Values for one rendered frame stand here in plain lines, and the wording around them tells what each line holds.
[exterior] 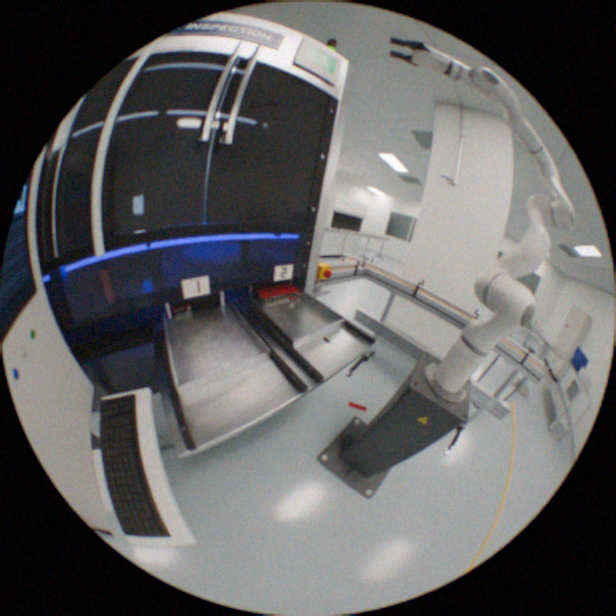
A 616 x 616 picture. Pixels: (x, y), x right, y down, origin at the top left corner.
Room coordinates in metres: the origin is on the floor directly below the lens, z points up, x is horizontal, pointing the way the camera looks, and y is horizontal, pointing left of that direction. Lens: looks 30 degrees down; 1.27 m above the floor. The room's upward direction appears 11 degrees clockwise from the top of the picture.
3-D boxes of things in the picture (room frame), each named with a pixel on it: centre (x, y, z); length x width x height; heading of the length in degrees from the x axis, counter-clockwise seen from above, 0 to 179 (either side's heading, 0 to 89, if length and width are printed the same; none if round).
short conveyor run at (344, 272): (1.18, -0.12, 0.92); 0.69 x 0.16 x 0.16; 136
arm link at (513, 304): (0.32, -0.54, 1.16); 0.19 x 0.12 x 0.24; 176
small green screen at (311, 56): (0.66, 0.13, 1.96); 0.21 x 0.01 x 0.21; 136
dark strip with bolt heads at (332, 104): (0.76, 0.05, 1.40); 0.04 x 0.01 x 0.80; 136
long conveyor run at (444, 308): (0.99, -0.93, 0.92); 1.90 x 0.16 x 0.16; 46
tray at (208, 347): (0.37, 0.29, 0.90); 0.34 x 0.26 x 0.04; 46
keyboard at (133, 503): (-0.08, 0.36, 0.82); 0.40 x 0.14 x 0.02; 41
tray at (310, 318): (0.61, 0.06, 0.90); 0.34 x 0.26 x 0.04; 46
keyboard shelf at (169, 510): (-0.09, 0.38, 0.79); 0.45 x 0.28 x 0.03; 41
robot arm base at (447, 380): (0.35, -0.55, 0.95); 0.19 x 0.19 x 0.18
